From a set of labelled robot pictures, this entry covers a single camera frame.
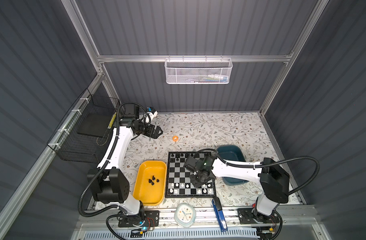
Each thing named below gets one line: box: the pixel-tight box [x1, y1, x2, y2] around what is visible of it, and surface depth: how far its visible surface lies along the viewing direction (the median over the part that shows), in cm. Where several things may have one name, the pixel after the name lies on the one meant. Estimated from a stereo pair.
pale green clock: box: [174, 202, 197, 228], surface depth 74 cm
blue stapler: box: [212, 196, 228, 232], surface depth 74 cm
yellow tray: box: [133, 160, 167, 206], surface depth 86 cm
